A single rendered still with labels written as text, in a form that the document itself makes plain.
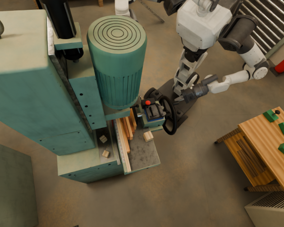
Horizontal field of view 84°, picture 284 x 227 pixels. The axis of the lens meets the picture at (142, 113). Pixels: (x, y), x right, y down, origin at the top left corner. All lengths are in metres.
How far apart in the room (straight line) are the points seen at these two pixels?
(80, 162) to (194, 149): 1.39
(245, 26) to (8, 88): 0.99
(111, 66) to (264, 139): 1.63
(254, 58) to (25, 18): 1.05
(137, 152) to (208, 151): 1.32
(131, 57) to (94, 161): 0.73
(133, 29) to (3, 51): 0.33
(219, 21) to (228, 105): 1.68
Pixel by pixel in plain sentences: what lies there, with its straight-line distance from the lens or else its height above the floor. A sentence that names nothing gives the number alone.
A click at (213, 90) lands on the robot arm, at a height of 1.05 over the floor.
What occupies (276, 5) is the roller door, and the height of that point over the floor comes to 0.61.
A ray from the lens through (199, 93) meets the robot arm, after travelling 1.09.
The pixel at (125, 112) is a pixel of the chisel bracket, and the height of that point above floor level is 1.05.
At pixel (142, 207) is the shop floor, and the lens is 1.83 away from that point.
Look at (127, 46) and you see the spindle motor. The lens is 0.48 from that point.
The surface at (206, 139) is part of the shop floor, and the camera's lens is 2.16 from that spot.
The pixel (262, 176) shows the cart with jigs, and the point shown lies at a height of 0.18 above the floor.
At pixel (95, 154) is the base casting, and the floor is 0.80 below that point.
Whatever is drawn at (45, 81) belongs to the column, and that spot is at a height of 1.47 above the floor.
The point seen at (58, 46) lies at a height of 1.51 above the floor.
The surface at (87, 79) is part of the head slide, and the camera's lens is 0.53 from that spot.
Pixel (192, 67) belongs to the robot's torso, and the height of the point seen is 0.85.
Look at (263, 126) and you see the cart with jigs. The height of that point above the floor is 0.53.
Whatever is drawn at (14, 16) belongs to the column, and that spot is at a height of 1.52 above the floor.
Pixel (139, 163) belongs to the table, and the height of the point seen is 0.90.
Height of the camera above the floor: 1.81
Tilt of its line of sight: 63 degrees down
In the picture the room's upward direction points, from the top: 14 degrees clockwise
